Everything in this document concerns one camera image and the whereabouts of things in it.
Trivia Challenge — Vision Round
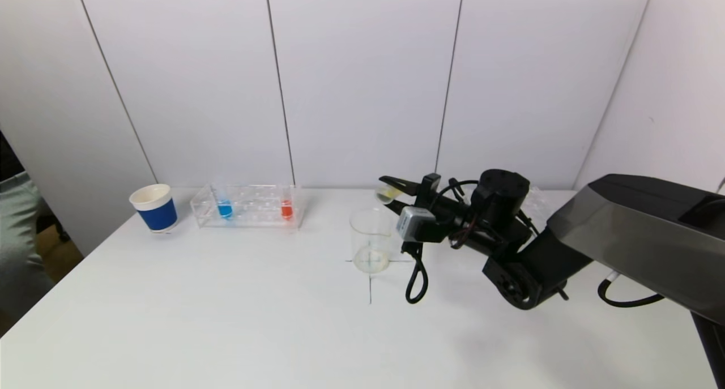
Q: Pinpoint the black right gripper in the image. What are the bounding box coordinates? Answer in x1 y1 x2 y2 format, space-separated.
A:
378 173 475 257

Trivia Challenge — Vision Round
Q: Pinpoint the test tube with yellow pigment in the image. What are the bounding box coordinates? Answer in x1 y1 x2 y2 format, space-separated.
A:
374 182 403 206

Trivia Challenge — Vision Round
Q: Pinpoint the clear glass beaker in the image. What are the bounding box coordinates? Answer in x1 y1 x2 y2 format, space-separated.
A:
348 208 397 275

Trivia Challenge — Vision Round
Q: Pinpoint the test tube with red pigment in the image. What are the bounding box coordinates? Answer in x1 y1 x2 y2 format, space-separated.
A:
279 182 294 221

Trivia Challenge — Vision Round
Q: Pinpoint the clear acrylic test tube rack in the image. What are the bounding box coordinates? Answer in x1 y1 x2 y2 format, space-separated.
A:
190 184 304 230
524 185 555 223

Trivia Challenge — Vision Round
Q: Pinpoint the test tube with blue pigment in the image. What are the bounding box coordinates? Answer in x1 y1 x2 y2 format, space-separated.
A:
212 177 234 221

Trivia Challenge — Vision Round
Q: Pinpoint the blue white paper cup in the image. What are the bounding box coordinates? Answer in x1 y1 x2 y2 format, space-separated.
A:
129 184 179 234

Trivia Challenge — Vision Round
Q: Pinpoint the black office chair base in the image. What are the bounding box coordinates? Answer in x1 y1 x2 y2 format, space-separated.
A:
35 208 73 243

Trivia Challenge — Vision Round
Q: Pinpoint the seated person in grey trousers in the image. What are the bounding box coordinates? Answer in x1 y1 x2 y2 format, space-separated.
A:
0 171 54 322

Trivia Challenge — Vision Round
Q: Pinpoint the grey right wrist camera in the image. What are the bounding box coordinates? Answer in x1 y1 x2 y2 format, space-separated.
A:
395 206 438 242

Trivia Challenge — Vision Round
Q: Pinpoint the black looped camera cable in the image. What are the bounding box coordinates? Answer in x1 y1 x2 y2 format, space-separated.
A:
404 241 429 305

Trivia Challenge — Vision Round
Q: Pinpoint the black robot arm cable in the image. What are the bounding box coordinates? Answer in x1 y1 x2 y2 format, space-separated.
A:
597 277 664 309

